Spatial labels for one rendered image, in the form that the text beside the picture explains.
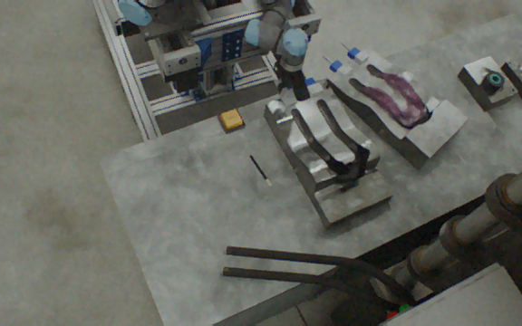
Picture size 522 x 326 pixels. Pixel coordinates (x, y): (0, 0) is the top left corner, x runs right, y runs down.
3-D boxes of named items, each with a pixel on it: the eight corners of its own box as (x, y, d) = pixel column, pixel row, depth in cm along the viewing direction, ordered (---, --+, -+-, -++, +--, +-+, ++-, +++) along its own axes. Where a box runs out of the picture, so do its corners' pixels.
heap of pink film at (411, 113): (354, 91, 197) (360, 80, 190) (383, 69, 204) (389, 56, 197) (404, 136, 190) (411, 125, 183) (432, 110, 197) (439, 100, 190)
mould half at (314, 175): (263, 116, 195) (266, 96, 183) (322, 94, 202) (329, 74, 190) (326, 229, 177) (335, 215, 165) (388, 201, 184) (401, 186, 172)
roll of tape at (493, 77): (501, 93, 203) (505, 88, 200) (482, 89, 203) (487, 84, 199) (499, 78, 206) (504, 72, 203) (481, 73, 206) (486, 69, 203)
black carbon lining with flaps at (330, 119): (286, 113, 188) (290, 99, 180) (324, 100, 193) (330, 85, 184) (333, 193, 176) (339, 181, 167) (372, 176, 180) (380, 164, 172)
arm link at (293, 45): (286, 22, 151) (313, 32, 151) (284, 40, 162) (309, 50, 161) (276, 43, 149) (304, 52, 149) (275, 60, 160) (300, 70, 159)
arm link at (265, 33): (255, 22, 163) (286, 33, 162) (241, 46, 158) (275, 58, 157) (257, 4, 156) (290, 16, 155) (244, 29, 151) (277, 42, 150)
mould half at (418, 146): (323, 85, 204) (330, 69, 194) (365, 54, 214) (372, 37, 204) (418, 170, 191) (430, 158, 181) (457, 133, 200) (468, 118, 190)
